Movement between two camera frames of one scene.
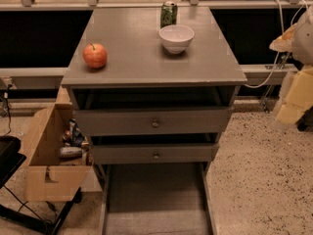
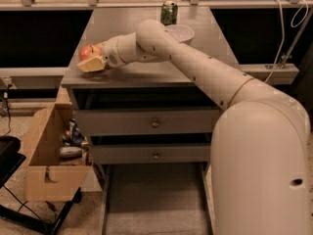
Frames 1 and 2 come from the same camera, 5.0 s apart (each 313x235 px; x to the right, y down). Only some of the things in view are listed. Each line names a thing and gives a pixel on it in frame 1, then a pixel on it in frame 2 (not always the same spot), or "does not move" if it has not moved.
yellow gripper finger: [299, 98] to [96, 64]
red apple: [95, 55] does not move
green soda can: [168, 14] does not move
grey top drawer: [154, 121] does not move
